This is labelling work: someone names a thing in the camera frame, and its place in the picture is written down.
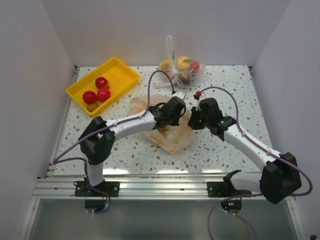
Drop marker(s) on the red apple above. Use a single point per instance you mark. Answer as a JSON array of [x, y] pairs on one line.
[[103, 94]]

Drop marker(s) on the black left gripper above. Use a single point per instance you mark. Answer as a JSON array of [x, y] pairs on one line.
[[176, 122]]

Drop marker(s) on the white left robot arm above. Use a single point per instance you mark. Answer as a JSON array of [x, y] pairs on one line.
[[97, 141]]

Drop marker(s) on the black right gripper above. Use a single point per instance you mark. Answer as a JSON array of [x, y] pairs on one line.
[[192, 122]]

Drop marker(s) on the clear plastic bag of fruit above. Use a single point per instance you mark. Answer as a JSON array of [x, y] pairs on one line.
[[183, 71]]

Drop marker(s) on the aluminium mounting rail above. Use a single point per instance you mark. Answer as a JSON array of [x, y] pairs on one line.
[[135, 187]]

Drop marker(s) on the small red fruit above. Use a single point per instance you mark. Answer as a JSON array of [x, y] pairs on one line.
[[89, 97]]

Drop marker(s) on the yellow plastic tray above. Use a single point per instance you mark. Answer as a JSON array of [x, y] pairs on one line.
[[121, 79]]

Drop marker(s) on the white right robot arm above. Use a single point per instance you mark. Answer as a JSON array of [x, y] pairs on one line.
[[278, 176]]

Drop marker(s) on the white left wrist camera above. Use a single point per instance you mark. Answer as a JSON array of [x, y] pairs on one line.
[[179, 94]]

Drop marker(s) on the orange banana print plastic bag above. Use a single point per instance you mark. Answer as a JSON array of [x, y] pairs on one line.
[[172, 139]]

